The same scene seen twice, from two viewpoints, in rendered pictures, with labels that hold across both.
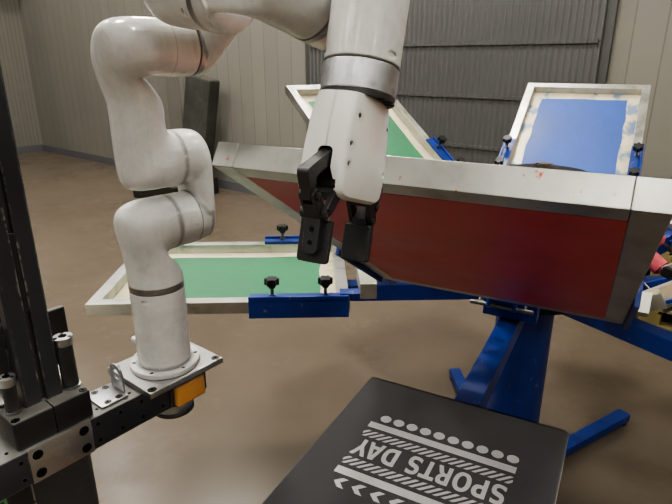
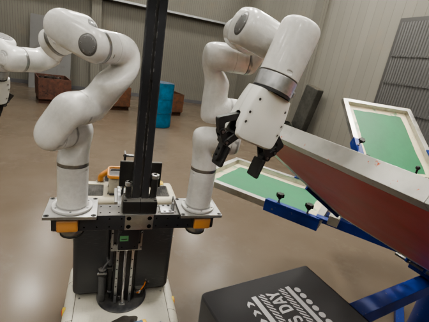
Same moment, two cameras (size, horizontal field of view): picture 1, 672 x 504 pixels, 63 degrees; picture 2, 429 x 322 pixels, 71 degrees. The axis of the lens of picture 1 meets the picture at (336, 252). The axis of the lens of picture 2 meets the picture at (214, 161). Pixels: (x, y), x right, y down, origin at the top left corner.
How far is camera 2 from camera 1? 0.24 m
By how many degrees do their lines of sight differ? 29
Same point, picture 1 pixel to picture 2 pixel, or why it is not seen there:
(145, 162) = (210, 110)
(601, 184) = (412, 181)
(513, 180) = (361, 163)
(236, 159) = not seen: hidden behind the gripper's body
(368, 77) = (270, 81)
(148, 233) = (202, 142)
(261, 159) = not seen: hidden behind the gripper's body
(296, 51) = (374, 82)
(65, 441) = (141, 218)
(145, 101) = (218, 82)
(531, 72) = not seen: outside the picture
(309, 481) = (235, 295)
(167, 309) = (202, 181)
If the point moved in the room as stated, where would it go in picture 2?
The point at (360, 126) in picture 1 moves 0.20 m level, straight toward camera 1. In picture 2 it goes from (258, 105) to (182, 107)
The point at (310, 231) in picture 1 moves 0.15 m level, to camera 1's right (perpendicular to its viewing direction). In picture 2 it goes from (218, 149) to (297, 176)
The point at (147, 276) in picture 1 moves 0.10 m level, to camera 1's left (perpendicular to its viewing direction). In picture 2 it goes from (197, 162) to (176, 154)
